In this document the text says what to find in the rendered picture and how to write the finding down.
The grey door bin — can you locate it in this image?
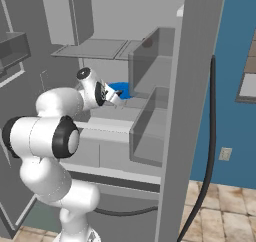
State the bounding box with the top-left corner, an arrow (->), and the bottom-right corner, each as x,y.
0,31 -> 32,71

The wide glass fridge shelf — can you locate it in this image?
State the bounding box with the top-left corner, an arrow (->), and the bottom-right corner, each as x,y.
50,38 -> 129,61

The black freezer drawer handle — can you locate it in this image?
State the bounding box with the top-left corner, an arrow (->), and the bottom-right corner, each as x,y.
93,205 -> 160,218

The clear door bin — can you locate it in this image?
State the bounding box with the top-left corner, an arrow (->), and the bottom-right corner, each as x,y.
127,26 -> 177,98
128,86 -> 170,169

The grey fridge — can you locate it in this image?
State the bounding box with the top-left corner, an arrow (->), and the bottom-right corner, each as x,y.
39,0 -> 186,242

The blue plate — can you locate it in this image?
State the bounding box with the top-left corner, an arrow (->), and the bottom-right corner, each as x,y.
107,81 -> 138,101

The grey crisper drawer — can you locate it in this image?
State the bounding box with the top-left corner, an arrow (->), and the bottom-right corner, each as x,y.
60,137 -> 135,170

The white wall socket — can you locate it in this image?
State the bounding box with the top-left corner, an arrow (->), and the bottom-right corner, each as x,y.
218,146 -> 234,162

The narrow glass fridge shelf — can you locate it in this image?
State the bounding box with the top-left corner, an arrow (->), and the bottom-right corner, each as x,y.
114,39 -> 148,61

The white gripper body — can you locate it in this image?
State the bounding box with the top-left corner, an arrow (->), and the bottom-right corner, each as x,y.
105,89 -> 124,107

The brown framed window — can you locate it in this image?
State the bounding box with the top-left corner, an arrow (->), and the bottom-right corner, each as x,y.
234,28 -> 256,105

